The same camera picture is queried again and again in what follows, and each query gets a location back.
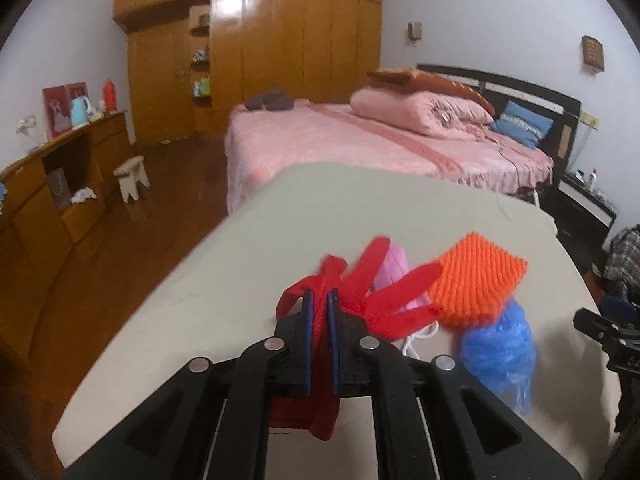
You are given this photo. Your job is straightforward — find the small white stool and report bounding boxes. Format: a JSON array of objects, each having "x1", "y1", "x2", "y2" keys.
[{"x1": 113, "y1": 155, "x2": 151, "y2": 204}]

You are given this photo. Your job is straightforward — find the grey slippers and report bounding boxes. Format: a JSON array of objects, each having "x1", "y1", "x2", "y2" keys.
[{"x1": 244, "y1": 89, "x2": 295, "y2": 112}]

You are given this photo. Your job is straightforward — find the black nightstand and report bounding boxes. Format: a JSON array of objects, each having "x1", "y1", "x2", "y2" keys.
[{"x1": 553, "y1": 174, "x2": 617, "y2": 274}]

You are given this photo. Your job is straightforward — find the pink bed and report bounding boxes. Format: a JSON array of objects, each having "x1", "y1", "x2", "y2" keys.
[{"x1": 224, "y1": 100, "x2": 553, "y2": 214}]

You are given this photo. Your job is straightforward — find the wall switch box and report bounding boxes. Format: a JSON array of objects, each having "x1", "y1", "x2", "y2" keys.
[{"x1": 407, "y1": 22, "x2": 422, "y2": 42}]

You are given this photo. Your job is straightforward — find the red knit glove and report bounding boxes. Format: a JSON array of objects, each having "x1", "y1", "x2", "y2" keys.
[{"x1": 270, "y1": 236, "x2": 442, "y2": 441}]

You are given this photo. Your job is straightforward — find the plaid clothing pile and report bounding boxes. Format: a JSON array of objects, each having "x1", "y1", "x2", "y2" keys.
[{"x1": 602, "y1": 226, "x2": 639, "y2": 304}]

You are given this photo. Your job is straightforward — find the orange foam net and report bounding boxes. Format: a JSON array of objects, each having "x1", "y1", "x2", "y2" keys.
[{"x1": 428, "y1": 232, "x2": 528, "y2": 330}]

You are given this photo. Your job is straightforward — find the light blue kettle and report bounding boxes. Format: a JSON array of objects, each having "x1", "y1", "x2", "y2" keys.
[{"x1": 70, "y1": 96, "x2": 91, "y2": 128}]

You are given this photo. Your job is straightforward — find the blue pillow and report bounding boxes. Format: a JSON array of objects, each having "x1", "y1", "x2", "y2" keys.
[{"x1": 489, "y1": 100, "x2": 553, "y2": 148}]

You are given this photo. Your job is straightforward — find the wooden wardrobe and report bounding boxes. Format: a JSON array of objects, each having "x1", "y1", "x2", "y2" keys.
[{"x1": 113, "y1": 0, "x2": 382, "y2": 145}]

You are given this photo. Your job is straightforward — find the wooden sideboard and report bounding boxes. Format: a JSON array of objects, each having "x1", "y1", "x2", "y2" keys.
[{"x1": 1, "y1": 112, "x2": 134, "y2": 363}]

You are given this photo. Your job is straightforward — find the red thermos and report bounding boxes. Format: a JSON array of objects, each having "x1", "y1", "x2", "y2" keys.
[{"x1": 103, "y1": 79, "x2": 117, "y2": 113}]

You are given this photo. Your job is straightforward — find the white bottle on nightstand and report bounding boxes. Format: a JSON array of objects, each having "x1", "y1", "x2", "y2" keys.
[{"x1": 587, "y1": 168, "x2": 598, "y2": 192}]

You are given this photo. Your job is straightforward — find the blue plastic shoe cover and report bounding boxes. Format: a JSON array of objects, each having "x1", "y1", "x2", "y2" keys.
[{"x1": 460, "y1": 297, "x2": 537, "y2": 415}]

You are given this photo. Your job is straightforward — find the pink face mask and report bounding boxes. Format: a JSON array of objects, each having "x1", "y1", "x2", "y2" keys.
[{"x1": 372, "y1": 242, "x2": 442, "y2": 360}]

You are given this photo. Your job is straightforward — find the black headboard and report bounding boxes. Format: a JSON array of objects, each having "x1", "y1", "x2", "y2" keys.
[{"x1": 416, "y1": 64, "x2": 582, "y2": 185}]

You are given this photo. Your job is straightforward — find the folded pink quilt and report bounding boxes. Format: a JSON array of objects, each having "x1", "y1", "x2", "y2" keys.
[{"x1": 349, "y1": 87, "x2": 494, "y2": 141}]

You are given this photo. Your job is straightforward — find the white cloth in sideboard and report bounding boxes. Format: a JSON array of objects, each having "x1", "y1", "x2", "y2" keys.
[{"x1": 70, "y1": 186, "x2": 98, "y2": 205}]

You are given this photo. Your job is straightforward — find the brown folded blanket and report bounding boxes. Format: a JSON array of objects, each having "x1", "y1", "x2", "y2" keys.
[{"x1": 367, "y1": 68, "x2": 495, "y2": 116}]

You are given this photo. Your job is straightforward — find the red gift box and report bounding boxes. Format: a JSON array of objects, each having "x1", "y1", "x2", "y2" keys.
[{"x1": 42, "y1": 81, "x2": 88, "y2": 140}]

